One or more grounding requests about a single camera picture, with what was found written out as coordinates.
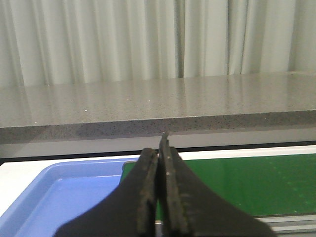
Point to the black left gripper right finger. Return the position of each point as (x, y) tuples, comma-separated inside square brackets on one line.
[(192, 209)]

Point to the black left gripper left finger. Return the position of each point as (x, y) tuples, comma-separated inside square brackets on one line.
[(128, 211)]

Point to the blue plastic tray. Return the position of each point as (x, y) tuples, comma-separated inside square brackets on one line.
[(58, 194)]

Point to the green conveyor belt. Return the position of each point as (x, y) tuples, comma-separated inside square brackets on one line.
[(262, 186)]

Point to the grey speckled stone countertop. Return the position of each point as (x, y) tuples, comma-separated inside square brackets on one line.
[(138, 108)]

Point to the white pleated curtain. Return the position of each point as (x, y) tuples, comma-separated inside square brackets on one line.
[(46, 42)]

